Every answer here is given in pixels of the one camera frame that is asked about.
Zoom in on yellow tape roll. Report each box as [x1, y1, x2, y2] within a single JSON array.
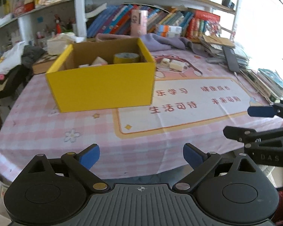
[[113, 52, 140, 64]]

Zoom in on cream cloth bundle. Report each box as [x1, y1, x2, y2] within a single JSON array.
[[47, 32, 86, 56]]

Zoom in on purple-grey cloth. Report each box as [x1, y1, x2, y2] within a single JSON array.
[[140, 33, 209, 57]]

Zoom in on yellow cardboard box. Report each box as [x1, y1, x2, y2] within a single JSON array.
[[45, 38, 156, 113]]

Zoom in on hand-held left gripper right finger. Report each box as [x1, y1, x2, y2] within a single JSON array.
[[172, 143, 258, 193]]

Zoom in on red book box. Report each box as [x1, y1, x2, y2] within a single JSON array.
[[194, 10, 221, 22]]

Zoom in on row of colourful books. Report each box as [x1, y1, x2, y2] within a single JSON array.
[[86, 4, 221, 39]]

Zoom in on pink plush cloth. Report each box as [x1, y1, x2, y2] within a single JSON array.
[[95, 33, 138, 42]]

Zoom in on brown paper envelopes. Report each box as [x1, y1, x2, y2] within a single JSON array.
[[201, 35, 235, 48]]

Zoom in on pink checked printed tablecloth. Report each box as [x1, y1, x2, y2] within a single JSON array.
[[0, 36, 283, 182]]

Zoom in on stack of thick books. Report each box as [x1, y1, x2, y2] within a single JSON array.
[[241, 67, 283, 103]]

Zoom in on orange blue white box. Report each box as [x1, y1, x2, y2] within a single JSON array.
[[155, 24, 182, 33], [154, 31, 181, 38]]

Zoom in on pile of loose papers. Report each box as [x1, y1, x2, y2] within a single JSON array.
[[199, 40, 250, 59]]

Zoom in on white charging cable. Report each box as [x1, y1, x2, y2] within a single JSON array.
[[235, 72, 271, 104]]

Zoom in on blue cover book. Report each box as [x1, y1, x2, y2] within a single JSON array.
[[258, 68, 283, 93]]

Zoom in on white plastic bag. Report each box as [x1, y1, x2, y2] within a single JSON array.
[[0, 41, 26, 76]]

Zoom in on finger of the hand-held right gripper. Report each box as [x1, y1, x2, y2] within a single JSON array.
[[248, 99, 283, 123], [223, 125, 283, 147]]

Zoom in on black smartphone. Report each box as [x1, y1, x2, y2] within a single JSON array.
[[222, 46, 241, 72]]

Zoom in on dark grey garment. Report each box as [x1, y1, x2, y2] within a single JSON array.
[[21, 45, 46, 69]]

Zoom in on pink carton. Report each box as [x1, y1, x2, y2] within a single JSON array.
[[131, 10, 148, 36]]

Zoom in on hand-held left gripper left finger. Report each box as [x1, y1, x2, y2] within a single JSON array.
[[26, 144, 110, 193]]

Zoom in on white bookshelf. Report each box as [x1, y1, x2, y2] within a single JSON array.
[[0, 0, 242, 50]]

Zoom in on cream eraser block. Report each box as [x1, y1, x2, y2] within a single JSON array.
[[169, 61, 187, 72]]

